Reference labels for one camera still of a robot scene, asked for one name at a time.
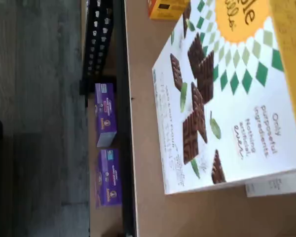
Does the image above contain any black metal shelf rack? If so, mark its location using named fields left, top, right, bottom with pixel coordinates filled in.
left=79, top=0, right=139, bottom=237

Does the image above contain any orange cookie box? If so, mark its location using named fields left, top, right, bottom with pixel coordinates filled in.
left=148, top=0, right=191, bottom=22

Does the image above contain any purple snack box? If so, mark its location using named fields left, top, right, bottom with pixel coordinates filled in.
left=95, top=82, right=118, bottom=148
left=95, top=149, right=123, bottom=209

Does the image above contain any white sweet thins box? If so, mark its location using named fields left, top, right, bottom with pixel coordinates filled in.
left=245, top=167, right=296, bottom=198
left=151, top=0, right=296, bottom=196

